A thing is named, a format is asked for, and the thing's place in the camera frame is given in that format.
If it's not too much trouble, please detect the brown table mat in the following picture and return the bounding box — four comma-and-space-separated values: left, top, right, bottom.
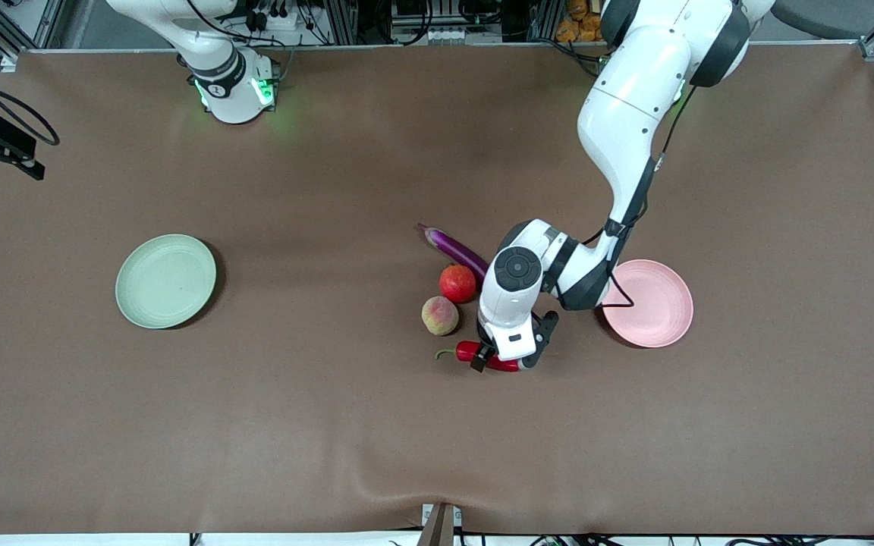
0, 42, 874, 536

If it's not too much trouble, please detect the pink round plate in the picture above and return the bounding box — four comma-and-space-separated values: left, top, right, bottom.
600, 259, 694, 349

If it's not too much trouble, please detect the red chili pepper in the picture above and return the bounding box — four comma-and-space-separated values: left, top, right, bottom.
435, 340, 523, 373

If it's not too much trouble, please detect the white power strip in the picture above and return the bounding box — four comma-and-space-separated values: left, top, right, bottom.
244, 2, 310, 33

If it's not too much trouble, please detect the yellow pink peach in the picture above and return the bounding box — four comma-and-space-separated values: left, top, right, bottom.
421, 295, 461, 337

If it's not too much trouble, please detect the grey chair seat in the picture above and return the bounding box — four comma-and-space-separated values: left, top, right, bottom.
771, 0, 874, 40

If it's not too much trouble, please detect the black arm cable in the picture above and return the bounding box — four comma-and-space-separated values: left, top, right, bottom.
0, 64, 61, 147
596, 83, 700, 312

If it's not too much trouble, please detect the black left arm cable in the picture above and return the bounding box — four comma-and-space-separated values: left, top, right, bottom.
596, 83, 700, 312

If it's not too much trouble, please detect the purple eggplant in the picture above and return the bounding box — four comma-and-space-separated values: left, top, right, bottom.
417, 223, 491, 280

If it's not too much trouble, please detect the red apple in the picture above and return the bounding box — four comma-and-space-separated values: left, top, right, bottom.
439, 264, 478, 304

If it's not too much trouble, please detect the green round plate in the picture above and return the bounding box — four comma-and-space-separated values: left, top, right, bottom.
115, 234, 218, 330

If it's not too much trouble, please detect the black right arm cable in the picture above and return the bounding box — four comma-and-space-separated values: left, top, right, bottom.
0, 64, 61, 147

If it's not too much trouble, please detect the orange snack pile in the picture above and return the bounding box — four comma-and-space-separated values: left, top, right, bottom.
556, 0, 606, 43

